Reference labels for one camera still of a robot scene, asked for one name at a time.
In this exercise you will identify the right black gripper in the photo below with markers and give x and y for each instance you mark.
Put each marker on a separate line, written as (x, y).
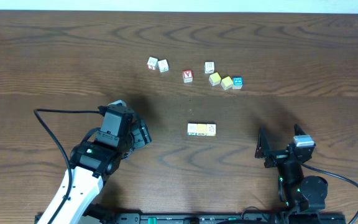
(264, 151)

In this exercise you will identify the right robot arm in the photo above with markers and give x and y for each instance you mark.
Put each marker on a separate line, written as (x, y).
(304, 195)

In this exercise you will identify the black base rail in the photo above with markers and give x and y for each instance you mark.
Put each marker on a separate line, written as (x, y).
(136, 218)

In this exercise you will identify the green picture block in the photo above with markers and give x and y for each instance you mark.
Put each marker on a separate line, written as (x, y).
(211, 129)

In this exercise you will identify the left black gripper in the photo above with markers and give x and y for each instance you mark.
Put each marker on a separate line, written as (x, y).
(141, 134)

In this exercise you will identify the red M letter block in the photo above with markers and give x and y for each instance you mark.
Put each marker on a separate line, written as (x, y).
(192, 129)

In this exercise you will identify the yellow block left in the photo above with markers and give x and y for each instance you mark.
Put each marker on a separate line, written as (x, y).
(215, 79)

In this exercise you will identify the white B letter block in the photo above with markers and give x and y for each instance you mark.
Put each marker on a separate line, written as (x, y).
(209, 67)

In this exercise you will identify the yellow block right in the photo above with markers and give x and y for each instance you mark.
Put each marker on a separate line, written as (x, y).
(227, 83)

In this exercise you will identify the white block red side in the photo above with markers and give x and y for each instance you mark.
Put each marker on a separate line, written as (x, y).
(152, 63)

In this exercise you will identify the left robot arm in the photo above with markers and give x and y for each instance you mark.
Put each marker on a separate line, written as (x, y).
(92, 161)

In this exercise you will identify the yellow block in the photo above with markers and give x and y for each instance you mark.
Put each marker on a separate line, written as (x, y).
(215, 79)
(227, 83)

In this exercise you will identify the blue picture block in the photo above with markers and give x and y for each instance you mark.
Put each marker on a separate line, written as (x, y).
(237, 83)

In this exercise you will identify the cream picture block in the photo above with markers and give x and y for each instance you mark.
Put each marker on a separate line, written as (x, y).
(201, 129)

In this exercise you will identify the red A letter block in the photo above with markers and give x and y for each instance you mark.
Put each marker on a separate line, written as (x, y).
(187, 76)

